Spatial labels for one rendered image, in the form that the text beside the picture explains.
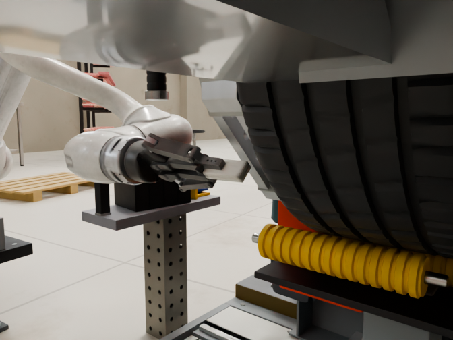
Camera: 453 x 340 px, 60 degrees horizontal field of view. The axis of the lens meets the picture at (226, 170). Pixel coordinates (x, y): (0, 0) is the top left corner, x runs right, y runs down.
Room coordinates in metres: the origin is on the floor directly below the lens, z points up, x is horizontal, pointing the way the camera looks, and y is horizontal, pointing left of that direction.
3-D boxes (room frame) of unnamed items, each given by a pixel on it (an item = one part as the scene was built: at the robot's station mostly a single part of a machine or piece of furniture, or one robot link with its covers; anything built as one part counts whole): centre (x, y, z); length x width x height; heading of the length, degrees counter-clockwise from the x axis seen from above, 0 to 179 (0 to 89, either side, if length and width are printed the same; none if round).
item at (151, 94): (0.73, 0.13, 0.83); 0.04 x 0.04 x 0.16
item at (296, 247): (0.56, -0.16, 0.51); 0.29 x 0.06 x 0.06; 51
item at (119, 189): (1.21, 0.23, 0.51); 0.20 x 0.14 x 0.13; 132
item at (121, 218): (1.22, 0.22, 0.44); 0.43 x 0.17 x 0.03; 141
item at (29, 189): (3.94, 1.84, 0.05); 1.16 x 0.80 x 0.11; 153
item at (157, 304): (1.24, 0.20, 0.21); 0.10 x 0.10 x 0.42; 51
